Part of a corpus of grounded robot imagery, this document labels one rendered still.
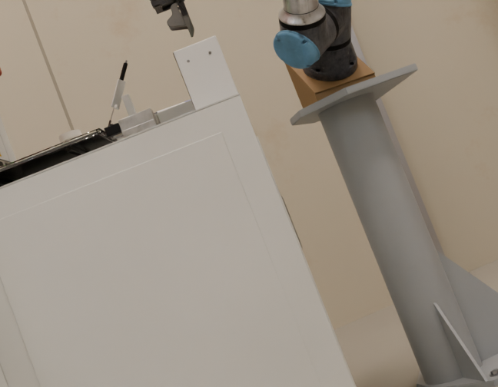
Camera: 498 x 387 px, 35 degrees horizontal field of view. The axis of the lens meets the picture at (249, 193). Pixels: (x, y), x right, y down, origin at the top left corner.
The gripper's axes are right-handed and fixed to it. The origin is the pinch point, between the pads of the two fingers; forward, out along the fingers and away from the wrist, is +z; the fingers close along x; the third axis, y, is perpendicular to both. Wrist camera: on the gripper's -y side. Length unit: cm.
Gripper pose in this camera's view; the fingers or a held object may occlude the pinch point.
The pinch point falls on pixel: (193, 31)
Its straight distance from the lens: 205.9
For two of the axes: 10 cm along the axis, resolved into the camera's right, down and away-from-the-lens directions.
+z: 3.7, 9.3, -0.6
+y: -9.3, 3.7, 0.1
